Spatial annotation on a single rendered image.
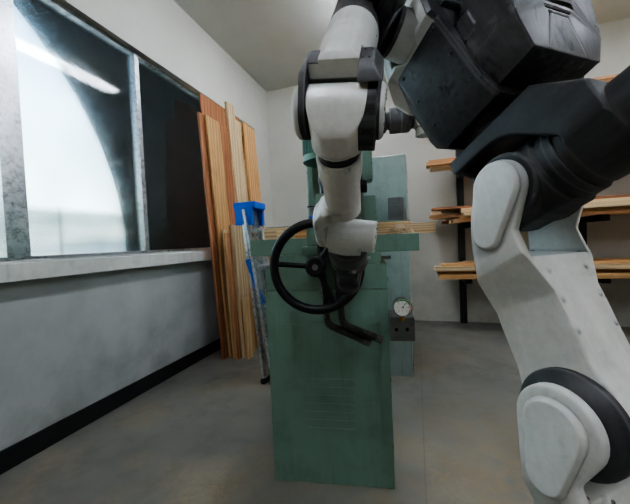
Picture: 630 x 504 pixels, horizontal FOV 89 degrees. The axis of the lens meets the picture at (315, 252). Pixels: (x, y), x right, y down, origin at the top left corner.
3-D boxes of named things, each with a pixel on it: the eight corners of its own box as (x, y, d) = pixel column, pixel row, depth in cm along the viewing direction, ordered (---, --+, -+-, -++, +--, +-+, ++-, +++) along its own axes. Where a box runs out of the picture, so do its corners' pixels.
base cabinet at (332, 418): (272, 481, 119) (263, 291, 116) (302, 402, 176) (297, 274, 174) (396, 490, 112) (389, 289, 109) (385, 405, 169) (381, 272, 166)
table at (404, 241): (239, 258, 108) (238, 240, 108) (267, 254, 138) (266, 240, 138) (425, 251, 98) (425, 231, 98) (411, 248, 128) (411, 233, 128)
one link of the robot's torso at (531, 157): (621, 194, 48) (581, 134, 52) (562, 193, 43) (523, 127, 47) (542, 235, 59) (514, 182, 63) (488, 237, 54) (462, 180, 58)
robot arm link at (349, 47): (386, 67, 37) (393, 1, 50) (281, 73, 40) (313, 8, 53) (382, 151, 47) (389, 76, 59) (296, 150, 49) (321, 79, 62)
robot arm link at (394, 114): (366, 103, 116) (400, 99, 114) (367, 128, 123) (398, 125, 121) (367, 118, 107) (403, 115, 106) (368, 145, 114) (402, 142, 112)
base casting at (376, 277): (264, 291, 117) (263, 266, 116) (297, 274, 173) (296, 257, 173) (389, 289, 110) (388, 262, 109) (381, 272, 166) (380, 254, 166)
